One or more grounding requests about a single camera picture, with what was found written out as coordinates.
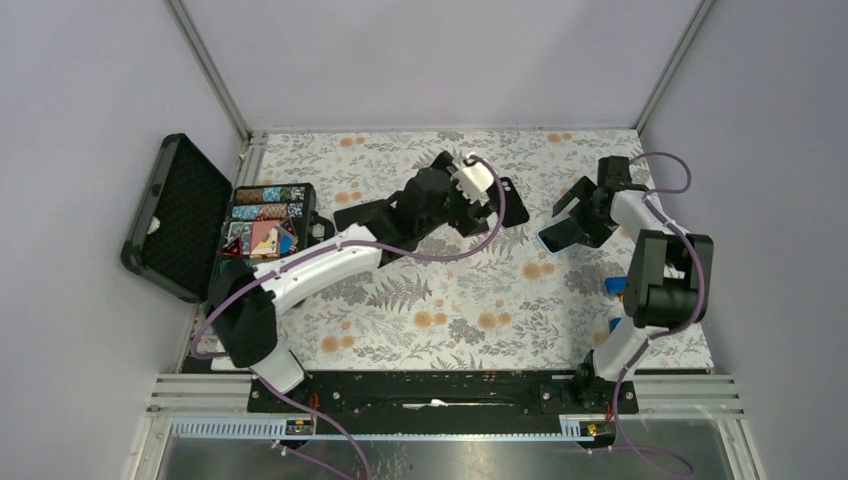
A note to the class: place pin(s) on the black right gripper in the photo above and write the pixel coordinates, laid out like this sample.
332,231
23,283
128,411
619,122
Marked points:
595,233

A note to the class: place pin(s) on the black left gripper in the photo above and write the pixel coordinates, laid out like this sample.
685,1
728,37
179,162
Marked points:
464,220

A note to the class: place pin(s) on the phone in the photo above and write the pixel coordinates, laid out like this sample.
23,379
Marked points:
372,215
561,236

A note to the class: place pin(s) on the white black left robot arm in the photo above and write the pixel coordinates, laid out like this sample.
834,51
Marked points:
245,301

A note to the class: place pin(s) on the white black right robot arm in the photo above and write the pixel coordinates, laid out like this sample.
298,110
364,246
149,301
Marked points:
667,283

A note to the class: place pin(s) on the black poker chip case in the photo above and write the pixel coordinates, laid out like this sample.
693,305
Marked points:
190,214

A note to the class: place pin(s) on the multicolour toy block car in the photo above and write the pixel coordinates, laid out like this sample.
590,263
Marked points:
616,287

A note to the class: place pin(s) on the blue toy block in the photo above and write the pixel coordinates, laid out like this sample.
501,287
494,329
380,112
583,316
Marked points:
613,323

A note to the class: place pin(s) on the floral table mat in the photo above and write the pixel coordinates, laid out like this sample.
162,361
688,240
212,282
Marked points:
512,305

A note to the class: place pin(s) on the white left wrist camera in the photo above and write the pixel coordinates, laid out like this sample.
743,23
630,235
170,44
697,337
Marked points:
472,180

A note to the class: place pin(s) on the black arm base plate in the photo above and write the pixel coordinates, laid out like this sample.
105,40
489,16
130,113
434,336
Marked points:
456,402

